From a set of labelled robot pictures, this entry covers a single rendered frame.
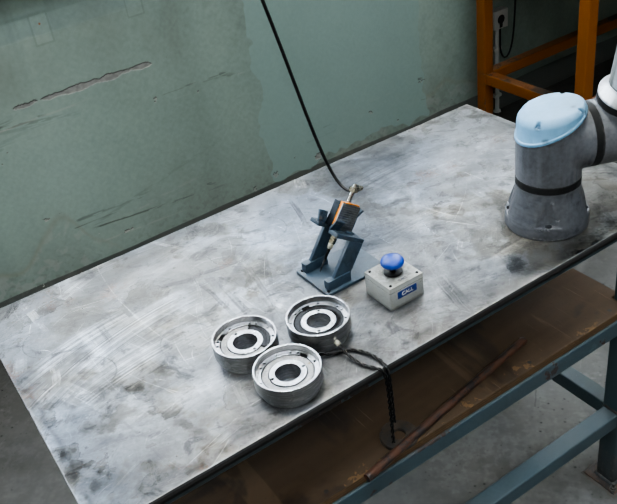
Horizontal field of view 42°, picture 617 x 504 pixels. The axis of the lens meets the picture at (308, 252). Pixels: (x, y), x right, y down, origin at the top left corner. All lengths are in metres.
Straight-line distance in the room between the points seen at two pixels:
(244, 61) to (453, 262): 1.68
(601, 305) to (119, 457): 1.03
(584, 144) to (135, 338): 0.83
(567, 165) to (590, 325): 0.40
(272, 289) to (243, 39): 1.63
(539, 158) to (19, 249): 1.90
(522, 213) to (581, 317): 0.33
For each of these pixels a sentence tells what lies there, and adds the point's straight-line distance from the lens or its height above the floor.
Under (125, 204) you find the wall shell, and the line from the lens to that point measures 2.93.
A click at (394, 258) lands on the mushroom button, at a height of 0.87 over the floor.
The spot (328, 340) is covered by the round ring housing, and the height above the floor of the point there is 0.83.
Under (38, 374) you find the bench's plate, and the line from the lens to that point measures 1.42.
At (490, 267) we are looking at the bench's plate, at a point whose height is 0.80.
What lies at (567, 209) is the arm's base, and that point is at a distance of 1.50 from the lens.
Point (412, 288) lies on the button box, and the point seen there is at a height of 0.82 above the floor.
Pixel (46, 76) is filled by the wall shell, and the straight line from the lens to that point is 2.70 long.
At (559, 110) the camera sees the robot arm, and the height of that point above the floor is 1.03.
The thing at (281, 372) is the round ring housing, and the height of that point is 0.82.
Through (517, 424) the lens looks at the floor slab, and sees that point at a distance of 2.27.
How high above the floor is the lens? 1.65
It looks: 34 degrees down
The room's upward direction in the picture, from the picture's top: 9 degrees counter-clockwise
